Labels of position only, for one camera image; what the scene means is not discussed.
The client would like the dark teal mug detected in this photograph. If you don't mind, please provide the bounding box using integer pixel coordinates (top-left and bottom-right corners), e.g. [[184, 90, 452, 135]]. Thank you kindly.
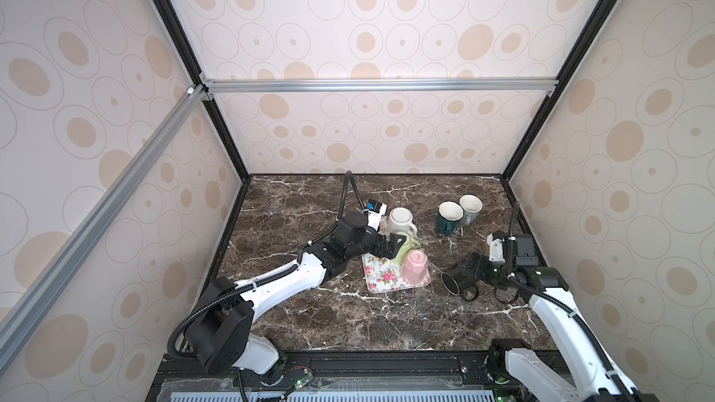
[[436, 201, 464, 236]]

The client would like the right black frame post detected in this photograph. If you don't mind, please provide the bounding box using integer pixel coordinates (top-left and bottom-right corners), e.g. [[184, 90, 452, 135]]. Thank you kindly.
[[501, 0, 619, 185]]

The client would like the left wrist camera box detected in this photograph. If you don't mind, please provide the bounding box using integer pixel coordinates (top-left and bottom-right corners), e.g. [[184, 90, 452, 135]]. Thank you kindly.
[[366, 199, 387, 232]]

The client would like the black mug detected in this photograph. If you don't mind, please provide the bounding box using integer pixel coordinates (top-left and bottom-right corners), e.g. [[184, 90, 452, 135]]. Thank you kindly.
[[441, 268, 480, 302]]

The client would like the slanted left aluminium rail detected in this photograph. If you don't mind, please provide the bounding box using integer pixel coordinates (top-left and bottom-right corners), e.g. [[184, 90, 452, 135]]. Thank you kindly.
[[1, 84, 207, 372]]

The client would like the light green mug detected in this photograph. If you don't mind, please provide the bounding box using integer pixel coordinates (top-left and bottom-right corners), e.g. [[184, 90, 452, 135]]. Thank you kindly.
[[391, 232, 421, 266]]

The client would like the pink mug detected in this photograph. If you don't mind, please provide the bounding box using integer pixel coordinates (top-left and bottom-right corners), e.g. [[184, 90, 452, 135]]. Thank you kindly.
[[400, 249, 428, 286]]

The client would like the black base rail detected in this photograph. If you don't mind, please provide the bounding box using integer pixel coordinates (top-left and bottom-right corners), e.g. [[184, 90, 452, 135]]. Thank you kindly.
[[146, 351, 522, 401]]

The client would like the white mug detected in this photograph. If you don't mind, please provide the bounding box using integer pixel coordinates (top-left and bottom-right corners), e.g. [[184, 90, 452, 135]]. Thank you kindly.
[[387, 207, 418, 236]]

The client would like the left black frame post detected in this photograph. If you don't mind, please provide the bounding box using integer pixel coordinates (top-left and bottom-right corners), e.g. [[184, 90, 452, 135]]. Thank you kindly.
[[152, 0, 251, 182]]

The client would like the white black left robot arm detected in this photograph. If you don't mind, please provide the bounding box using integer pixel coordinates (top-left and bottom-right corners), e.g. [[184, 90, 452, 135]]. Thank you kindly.
[[167, 211, 407, 376]]

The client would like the horizontal aluminium rail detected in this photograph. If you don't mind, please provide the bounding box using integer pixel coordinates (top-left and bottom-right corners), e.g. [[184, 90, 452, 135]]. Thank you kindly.
[[205, 77, 559, 94]]

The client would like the grey mug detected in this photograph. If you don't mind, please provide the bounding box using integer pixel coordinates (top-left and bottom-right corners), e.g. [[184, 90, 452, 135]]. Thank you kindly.
[[459, 195, 483, 226]]

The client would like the floral rectangular tray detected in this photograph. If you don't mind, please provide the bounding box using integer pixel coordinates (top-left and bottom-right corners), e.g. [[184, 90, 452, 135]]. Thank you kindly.
[[361, 254, 431, 294]]

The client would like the black frame post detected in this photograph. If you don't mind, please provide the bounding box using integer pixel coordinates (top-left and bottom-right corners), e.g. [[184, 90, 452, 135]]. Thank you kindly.
[[152, 0, 251, 182], [501, 0, 619, 185]]

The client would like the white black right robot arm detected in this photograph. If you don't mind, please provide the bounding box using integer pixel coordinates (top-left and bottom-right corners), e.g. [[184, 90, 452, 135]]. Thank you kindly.
[[441, 232, 657, 401]]

